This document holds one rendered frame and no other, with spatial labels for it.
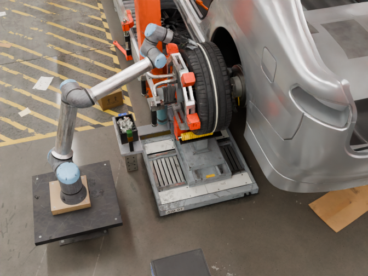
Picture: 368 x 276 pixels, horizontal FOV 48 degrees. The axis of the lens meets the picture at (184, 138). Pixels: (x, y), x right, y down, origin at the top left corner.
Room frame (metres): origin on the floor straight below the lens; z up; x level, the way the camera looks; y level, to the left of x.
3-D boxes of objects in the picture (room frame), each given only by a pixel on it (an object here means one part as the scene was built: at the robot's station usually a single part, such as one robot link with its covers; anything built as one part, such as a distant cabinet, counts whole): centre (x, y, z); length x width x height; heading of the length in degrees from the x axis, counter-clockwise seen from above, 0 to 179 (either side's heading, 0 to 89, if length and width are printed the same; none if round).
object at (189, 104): (2.34, 0.03, 0.85); 0.54 x 0.07 x 0.54; 16
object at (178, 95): (2.32, 0.10, 0.85); 0.21 x 0.14 x 0.14; 106
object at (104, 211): (1.80, 0.80, 0.15); 0.60 x 0.60 x 0.30; 16
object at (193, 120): (2.04, -0.06, 0.85); 0.09 x 0.08 x 0.07; 16
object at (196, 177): (2.34, -0.15, 0.13); 0.50 x 0.36 x 0.10; 16
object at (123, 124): (2.31, 0.45, 0.51); 0.20 x 0.14 x 0.13; 18
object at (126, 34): (3.87, 0.61, 0.30); 0.09 x 0.05 x 0.50; 16
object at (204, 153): (2.39, -0.13, 0.32); 0.40 x 0.30 x 0.28; 16
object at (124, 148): (2.32, 0.45, 0.44); 0.43 x 0.17 x 0.03; 16
